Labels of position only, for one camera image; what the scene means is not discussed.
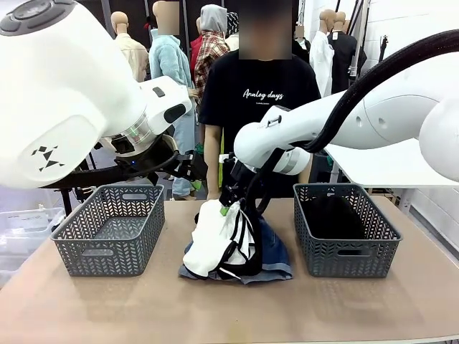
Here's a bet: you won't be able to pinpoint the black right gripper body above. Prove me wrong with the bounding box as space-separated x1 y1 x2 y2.
222 161 257 202

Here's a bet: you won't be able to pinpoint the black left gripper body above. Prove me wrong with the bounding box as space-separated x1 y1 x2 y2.
176 150 209 182

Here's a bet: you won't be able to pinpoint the white garment with black trim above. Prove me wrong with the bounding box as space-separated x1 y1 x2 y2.
182 199 260 281

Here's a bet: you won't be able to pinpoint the blue denim shorts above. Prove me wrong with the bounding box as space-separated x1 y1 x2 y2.
178 214 294 286

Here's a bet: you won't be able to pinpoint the person's left forearm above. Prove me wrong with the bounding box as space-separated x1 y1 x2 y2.
298 163 313 186

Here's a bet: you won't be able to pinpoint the person's right forearm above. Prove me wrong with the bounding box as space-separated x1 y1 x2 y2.
203 123 224 191

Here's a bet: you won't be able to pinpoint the grey plastic lattice basket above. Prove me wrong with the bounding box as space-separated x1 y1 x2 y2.
293 183 402 279
49 184 166 278

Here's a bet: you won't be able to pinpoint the person in black T-shirt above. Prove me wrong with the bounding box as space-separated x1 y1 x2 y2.
198 0 322 199

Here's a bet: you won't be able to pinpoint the mannequin in light blue fleece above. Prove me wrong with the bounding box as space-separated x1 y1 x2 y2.
148 0 197 197

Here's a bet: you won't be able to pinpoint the mannequin in red top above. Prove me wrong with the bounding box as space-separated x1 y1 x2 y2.
189 16 202 78

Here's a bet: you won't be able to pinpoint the mannequin in plaid hoodie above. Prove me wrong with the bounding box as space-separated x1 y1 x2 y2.
189 4 231 105

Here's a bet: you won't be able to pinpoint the mannequin in cream shirt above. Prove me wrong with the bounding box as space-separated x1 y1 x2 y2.
110 11 150 82

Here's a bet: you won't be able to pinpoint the mannequin in white shirt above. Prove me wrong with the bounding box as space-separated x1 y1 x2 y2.
309 9 336 98

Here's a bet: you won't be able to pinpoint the large white table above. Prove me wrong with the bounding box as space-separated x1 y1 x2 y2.
323 142 459 190

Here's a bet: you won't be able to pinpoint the mannequin in black jacket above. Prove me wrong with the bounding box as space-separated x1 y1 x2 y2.
327 11 367 95

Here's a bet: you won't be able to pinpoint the clear plastic storage box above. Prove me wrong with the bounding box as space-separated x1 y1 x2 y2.
0 206 66 254

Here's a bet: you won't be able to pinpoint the black light stand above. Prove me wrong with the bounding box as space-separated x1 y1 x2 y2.
377 34 390 62

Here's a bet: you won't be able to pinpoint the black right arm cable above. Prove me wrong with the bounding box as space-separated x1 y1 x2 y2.
245 29 459 216

